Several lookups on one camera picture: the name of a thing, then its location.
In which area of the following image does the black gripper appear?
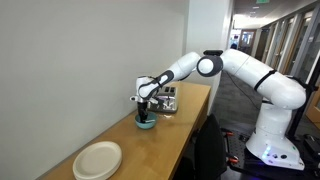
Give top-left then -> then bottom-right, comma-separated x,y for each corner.
137,101 -> 149,123

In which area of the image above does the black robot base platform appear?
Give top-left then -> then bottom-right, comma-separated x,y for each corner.
218,120 -> 320,180

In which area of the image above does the teal blue bowl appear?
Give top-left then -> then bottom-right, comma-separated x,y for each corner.
134,111 -> 159,130

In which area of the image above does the silver four-slot toaster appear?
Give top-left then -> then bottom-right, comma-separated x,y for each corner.
147,85 -> 179,114

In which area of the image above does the stack of white plates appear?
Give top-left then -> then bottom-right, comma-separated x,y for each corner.
72,140 -> 123,180

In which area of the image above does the black office chair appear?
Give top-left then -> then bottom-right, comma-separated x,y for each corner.
173,113 -> 228,180

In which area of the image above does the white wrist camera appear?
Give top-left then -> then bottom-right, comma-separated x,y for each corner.
148,96 -> 161,105

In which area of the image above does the black floor cable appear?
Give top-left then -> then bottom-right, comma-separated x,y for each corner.
226,70 -> 261,111

